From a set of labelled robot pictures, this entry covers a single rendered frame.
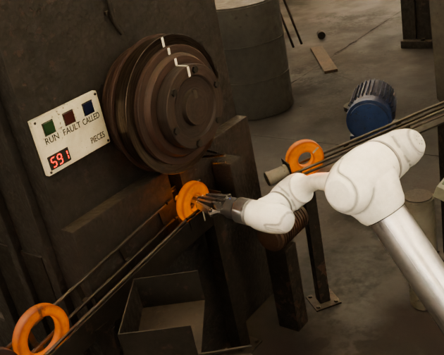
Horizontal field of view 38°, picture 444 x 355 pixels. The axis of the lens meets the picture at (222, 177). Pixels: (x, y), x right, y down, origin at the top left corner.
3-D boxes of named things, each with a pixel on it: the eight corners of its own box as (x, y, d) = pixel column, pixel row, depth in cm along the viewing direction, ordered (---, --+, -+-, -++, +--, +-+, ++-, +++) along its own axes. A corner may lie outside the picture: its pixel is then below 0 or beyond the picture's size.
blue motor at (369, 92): (347, 150, 423) (341, 101, 409) (356, 117, 471) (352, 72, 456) (395, 148, 413) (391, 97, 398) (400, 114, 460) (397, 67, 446)
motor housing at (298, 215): (272, 329, 277) (251, 222, 254) (299, 299, 291) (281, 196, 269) (298, 337, 269) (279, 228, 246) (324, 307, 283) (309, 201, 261)
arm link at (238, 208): (260, 217, 224) (246, 213, 227) (256, 194, 220) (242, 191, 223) (245, 230, 218) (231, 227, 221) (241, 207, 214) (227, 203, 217)
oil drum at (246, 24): (208, 118, 527) (185, 9, 489) (249, 92, 567) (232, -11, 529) (268, 124, 491) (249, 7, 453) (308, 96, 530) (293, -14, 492)
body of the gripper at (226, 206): (232, 224, 221) (211, 218, 226) (246, 213, 226) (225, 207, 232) (228, 206, 217) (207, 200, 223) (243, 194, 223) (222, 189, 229)
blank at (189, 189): (170, 196, 227) (177, 197, 225) (196, 172, 236) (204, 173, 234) (182, 229, 235) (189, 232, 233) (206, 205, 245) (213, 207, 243)
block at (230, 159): (219, 214, 260) (208, 160, 249) (231, 204, 265) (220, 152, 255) (241, 218, 253) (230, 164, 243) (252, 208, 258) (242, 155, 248)
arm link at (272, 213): (244, 234, 218) (266, 213, 226) (284, 244, 209) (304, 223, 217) (239, 207, 213) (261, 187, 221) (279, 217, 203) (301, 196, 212)
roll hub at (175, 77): (167, 161, 211) (147, 80, 199) (218, 127, 230) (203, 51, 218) (180, 163, 208) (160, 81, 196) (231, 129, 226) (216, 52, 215)
